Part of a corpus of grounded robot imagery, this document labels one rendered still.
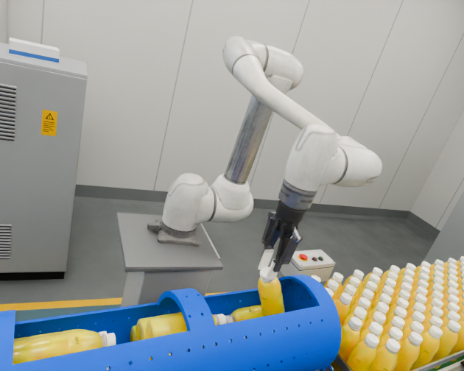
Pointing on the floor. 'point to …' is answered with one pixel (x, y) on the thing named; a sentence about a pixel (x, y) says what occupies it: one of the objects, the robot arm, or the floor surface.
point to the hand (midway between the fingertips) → (269, 264)
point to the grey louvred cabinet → (30, 162)
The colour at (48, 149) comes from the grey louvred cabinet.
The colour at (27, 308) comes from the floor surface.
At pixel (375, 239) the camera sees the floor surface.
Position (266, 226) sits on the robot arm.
